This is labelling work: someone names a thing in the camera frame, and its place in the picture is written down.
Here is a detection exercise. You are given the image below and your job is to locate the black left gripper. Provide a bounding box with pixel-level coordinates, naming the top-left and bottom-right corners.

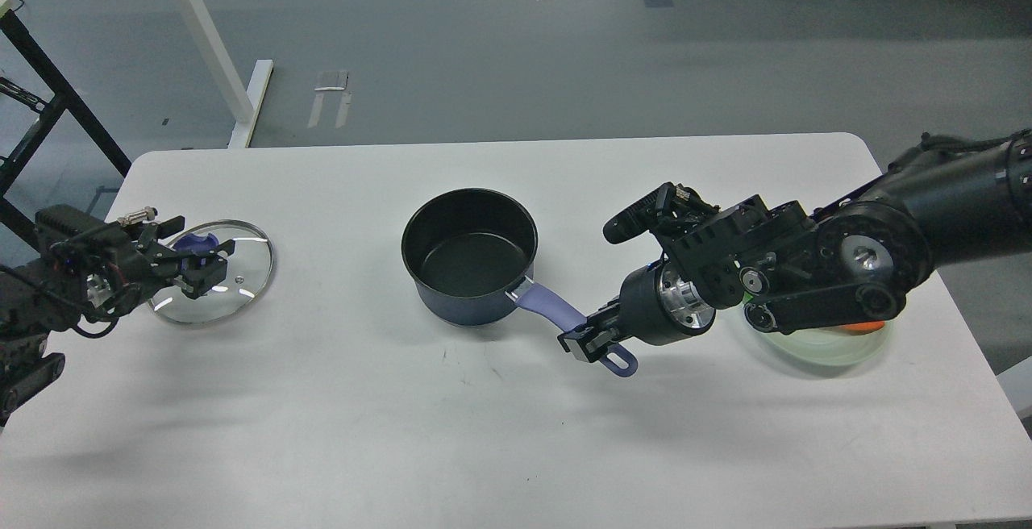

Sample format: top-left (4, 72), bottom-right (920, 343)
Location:
top-left (49, 217), bottom-right (236, 323)

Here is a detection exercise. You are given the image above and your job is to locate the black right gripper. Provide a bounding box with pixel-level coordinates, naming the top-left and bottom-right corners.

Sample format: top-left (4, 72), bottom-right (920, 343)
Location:
top-left (558, 261), bottom-right (716, 364)

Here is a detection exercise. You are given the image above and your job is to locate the glass lid with blue knob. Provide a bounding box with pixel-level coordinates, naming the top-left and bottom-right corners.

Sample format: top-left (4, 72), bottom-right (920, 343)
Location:
top-left (148, 219), bottom-right (277, 326)

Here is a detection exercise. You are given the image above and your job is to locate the blue saucepan with handle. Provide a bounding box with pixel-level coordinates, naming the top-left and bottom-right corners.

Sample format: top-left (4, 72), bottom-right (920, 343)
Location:
top-left (401, 188), bottom-right (638, 377)

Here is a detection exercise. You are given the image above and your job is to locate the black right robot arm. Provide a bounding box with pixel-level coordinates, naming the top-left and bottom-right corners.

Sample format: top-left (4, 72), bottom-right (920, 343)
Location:
top-left (558, 129), bottom-right (1031, 376)

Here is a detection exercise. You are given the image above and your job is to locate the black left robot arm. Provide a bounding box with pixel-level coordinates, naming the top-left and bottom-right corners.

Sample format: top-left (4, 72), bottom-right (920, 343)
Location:
top-left (1, 217), bottom-right (236, 422)

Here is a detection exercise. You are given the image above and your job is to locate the black metal stand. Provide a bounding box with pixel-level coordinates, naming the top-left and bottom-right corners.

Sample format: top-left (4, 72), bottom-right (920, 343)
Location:
top-left (1, 0), bottom-right (131, 247)

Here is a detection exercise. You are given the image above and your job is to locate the translucent green plate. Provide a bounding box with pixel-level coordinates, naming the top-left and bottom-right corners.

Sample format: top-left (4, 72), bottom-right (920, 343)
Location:
top-left (729, 311), bottom-right (892, 370)

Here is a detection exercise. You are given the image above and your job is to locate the orange toy carrot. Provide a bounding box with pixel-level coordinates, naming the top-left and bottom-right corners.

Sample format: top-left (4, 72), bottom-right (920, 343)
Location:
top-left (837, 320), bottom-right (886, 335)

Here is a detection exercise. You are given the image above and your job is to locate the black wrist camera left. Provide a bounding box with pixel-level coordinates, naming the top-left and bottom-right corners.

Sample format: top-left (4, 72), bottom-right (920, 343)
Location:
top-left (35, 203), bottom-right (157, 256)

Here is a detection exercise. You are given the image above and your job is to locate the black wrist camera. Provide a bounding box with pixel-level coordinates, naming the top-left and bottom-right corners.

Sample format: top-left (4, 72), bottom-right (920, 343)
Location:
top-left (603, 181), bottom-right (718, 244)
top-left (35, 203), bottom-right (157, 256)

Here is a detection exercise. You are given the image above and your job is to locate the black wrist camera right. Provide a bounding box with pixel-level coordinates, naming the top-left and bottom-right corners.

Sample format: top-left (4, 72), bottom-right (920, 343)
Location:
top-left (603, 181), bottom-right (718, 244)

